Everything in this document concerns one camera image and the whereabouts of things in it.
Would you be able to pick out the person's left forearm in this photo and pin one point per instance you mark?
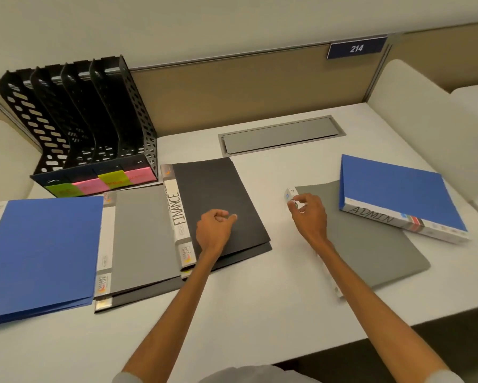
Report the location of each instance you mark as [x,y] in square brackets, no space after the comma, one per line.
[171,315]

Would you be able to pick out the person's left hand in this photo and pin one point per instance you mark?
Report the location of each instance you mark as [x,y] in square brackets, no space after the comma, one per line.
[213,233]

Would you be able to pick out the person's left thumb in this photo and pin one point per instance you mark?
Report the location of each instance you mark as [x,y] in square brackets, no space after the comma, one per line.
[229,220]

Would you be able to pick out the thin blue folder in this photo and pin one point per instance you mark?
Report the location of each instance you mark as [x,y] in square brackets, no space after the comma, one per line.
[43,255]

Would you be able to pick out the person's right thumb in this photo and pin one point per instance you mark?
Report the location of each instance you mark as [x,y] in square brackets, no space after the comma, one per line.
[294,213]

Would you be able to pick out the white rounded divider panel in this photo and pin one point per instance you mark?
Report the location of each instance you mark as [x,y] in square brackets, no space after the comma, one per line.
[476,101]
[422,127]

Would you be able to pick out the pink sticky note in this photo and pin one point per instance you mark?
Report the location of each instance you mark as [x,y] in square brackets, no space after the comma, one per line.
[140,175]
[90,186]

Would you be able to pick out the person's right hand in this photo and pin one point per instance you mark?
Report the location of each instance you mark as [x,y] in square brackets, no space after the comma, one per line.
[312,221]

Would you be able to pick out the black perforated file rack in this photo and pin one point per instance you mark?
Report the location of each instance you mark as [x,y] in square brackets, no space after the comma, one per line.
[103,115]

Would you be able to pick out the thick blue binder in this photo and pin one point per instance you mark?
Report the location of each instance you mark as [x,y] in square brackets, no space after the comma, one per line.
[398,191]

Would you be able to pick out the green sticky note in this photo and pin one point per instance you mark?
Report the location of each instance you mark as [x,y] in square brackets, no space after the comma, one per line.
[61,191]
[112,179]

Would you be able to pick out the black folder white spine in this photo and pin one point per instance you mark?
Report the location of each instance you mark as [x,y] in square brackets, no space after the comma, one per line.
[219,187]

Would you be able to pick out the person's right forearm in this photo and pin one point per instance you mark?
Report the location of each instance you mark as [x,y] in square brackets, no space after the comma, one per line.
[374,311]

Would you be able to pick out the grey folder white spine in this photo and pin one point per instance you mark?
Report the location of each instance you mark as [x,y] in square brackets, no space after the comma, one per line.
[366,247]
[143,235]

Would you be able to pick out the blue number sign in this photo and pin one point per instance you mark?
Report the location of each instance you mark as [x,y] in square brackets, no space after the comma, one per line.
[356,48]

